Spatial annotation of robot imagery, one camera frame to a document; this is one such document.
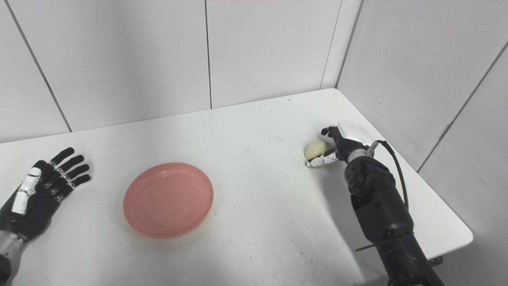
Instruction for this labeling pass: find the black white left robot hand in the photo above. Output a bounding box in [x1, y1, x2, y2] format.
[0, 147, 91, 243]

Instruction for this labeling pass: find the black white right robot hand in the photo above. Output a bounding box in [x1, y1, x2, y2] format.
[306, 120, 375, 168]

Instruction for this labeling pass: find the pink round plate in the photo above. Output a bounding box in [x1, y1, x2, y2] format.
[123, 162, 214, 239]

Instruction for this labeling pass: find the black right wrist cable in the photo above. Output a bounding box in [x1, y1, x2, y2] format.
[367, 139, 409, 211]

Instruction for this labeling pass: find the cream steamed bun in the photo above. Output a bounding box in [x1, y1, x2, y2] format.
[304, 140, 333, 161]

